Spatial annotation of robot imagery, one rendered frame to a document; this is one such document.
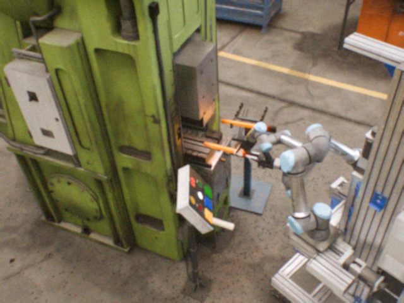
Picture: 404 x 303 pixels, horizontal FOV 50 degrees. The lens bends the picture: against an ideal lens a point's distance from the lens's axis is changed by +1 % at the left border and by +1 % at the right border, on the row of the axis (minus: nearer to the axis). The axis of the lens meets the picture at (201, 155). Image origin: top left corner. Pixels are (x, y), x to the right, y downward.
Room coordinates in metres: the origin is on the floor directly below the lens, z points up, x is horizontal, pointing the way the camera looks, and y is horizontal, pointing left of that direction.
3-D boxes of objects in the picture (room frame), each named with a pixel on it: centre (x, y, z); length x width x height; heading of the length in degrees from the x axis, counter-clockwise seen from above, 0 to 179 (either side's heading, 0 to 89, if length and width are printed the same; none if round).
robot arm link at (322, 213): (1.65, -0.71, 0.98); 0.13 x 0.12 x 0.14; 108
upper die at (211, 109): (2.42, 0.11, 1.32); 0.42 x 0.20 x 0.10; 63
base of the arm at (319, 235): (1.65, -0.71, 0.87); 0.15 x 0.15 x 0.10
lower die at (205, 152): (2.42, 0.11, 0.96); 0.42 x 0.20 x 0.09; 63
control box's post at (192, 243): (1.80, 0.11, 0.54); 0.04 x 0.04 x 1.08; 63
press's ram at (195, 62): (2.46, 0.09, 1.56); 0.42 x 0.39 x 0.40; 63
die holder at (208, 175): (2.48, 0.10, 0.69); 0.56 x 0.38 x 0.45; 63
